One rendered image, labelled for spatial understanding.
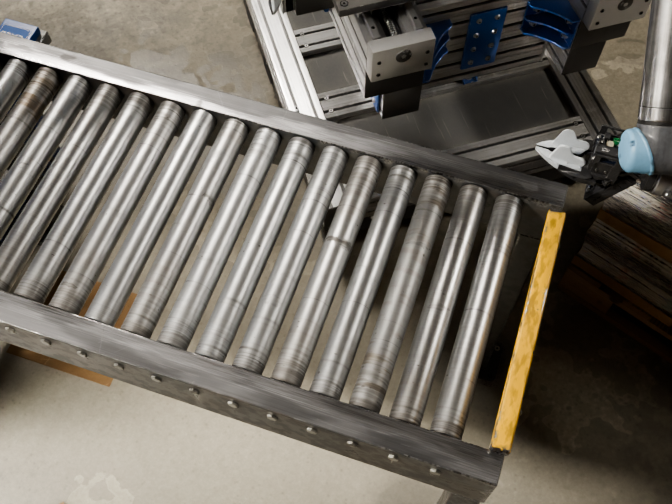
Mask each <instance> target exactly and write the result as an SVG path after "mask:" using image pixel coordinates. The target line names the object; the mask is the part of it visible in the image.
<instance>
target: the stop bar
mask: <svg viewBox="0 0 672 504"><path fill-rule="evenodd" d="M565 218H566V213H565V212H562V211H558V210H555V209H549V211H548V213H547V217H546V221H545V225H544V229H543V233H542V237H541V241H540V245H539V249H538V253H537V257H536V261H535V265H534V269H533V273H532V277H531V281H530V285H529V289H528V293H527V297H526V301H525V306H524V310H523V314H522V318H521V322H520V326H519V330H518V334H517V338H516V342H515V346H514V350H513V354H512V358H511V362H510V366H509V370H508V374H507V378H506V382H505V386H504V390H503V394H502V398H501V402H500V407H499V411H498V415H497V419H496V423H495V427H494V431H493V435H492V439H491V443H490V447H489V450H490V451H491V452H494V453H497V454H500V455H503V456H508V455H509V454H510V452H511V448H512V444H513V440H514V435H515V431H516V427H517V422H518V418H519V416H520V415H521V413H522V410H521V405H522V401H523V397H524V393H525V388H526V384H527V380H528V376H529V371H530V367H531V363H532V358H533V354H534V350H535V346H536V341H537V337H538V333H539V329H540V324H541V320H542V316H543V311H544V307H545V303H546V299H547V294H548V290H549V286H550V282H551V277H552V273H553V269H554V264H555V260H556V256H557V252H558V250H559V249H560V246H561V245H560V244H559V243H560V239H561V235H562V230H563V226H564V222H565Z"/></svg>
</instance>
